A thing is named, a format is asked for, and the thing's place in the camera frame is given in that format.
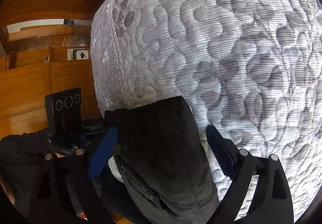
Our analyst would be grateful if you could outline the white wall socket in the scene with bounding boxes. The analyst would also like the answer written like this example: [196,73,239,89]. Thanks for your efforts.
[67,49,89,61]

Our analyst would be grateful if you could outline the black pants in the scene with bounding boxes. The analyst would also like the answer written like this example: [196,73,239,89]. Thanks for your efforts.
[104,97,219,223]

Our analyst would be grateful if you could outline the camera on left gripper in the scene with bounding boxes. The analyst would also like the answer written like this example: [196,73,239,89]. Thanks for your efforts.
[45,88,81,138]

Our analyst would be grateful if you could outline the grey quilted bedspread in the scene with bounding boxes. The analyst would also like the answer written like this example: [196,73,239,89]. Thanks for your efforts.
[91,0,321,220]

